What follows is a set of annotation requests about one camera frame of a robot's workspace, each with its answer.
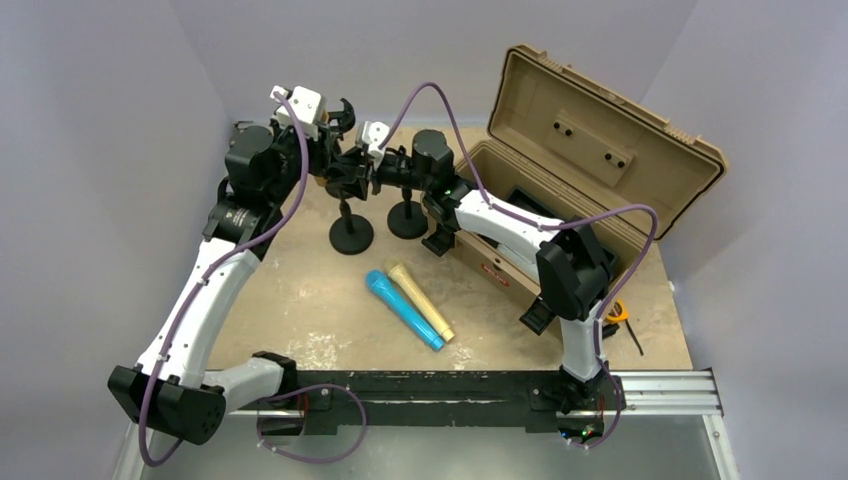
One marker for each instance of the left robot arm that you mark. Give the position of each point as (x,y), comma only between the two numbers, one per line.
(169,388)

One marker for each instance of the cream beige microphone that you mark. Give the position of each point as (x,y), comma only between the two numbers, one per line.
(398,273)

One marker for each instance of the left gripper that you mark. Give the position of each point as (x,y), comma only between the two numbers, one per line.
(317,153)

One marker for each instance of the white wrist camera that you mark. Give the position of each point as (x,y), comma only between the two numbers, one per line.
(371,139)
(309,109)

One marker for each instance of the black shock mount mic stand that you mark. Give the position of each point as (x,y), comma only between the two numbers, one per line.
(342,121)

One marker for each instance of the blue microphone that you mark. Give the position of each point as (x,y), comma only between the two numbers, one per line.
(381,286)

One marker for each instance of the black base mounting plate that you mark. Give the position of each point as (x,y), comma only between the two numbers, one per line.
(537,401)

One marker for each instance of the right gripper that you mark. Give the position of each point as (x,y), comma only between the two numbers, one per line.
(358,180)

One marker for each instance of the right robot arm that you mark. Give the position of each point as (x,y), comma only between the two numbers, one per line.
(570,265)

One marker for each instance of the black stand with brown mic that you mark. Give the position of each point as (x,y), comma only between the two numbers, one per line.
(350,233)

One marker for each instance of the yellow black tool on table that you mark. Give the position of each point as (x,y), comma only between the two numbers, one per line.
(617,317)

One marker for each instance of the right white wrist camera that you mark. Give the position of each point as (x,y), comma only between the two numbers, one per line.
(371,139)

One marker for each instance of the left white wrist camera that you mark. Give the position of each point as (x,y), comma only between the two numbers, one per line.
(309,109)

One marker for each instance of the black stand with blue mic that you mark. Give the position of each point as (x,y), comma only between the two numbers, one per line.
(406,219)

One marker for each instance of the tan plastic tool case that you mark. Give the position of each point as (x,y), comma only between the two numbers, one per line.
(562,145)

